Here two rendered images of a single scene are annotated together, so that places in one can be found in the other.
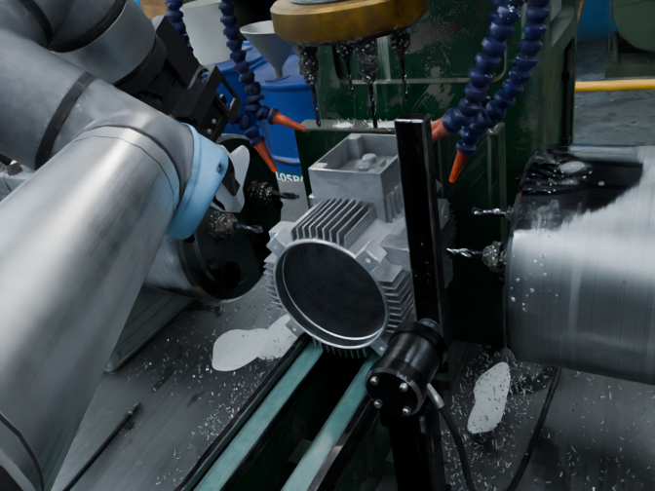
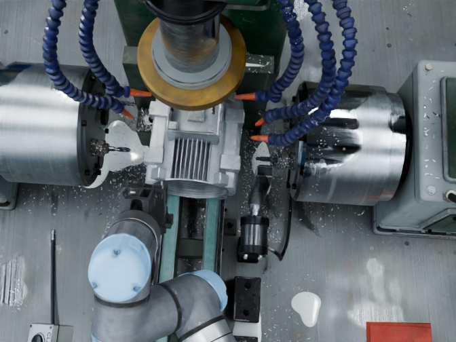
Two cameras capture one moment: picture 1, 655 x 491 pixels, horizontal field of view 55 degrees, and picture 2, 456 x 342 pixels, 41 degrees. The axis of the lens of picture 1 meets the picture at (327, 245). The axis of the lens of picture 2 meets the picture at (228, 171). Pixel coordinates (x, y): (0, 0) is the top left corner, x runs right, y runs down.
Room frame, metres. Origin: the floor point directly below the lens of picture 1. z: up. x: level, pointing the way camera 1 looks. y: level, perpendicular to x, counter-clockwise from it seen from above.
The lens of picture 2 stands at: (0.36, 0.11, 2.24)
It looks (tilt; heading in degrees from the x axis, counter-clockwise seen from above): 75 degrees down; 326
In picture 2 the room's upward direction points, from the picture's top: 5 degrees clockwise
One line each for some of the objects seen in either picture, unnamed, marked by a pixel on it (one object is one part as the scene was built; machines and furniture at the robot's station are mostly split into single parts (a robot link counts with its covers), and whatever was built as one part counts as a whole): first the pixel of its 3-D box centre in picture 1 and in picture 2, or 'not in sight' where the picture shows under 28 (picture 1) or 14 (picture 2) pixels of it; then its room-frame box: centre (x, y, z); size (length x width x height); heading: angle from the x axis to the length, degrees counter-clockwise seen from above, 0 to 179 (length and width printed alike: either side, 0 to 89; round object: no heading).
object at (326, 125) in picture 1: (412, 222); (201, 78); (0.86, -0.14, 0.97); 0.30 x 0.11 x 0.34; 57
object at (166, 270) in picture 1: (163, 211); (26, 122); (0.92, 0.25, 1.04); 0.37 x 0.25 x 0.25; 57
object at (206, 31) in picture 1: (208, 31); not in sight; (2.88, 0.34, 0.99); 0.24 x 0.22 x 0.24; 62
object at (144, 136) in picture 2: not in sight; (154, 127); (0.85, 0.00, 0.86); 0.07 x 0.06 x 0.12; 57
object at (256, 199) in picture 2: (423, 238); (259, 189); (0.55, -0.10, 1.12); 0.04 x 0.03 x 0.26; 147
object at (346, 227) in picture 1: (364, 254); (195, 143); (0.72, -0.05, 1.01); 0.20 x 0.19 x 0.19; 146
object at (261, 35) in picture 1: (281, 57); not in sight; (2.35, 0.04, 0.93); 0.25 x 0.24 x 0.25; 152
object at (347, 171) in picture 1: (367, 177); (195, 110); (0.75, -0.07, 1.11); 0.12 x 0.11 x 0.07; 146
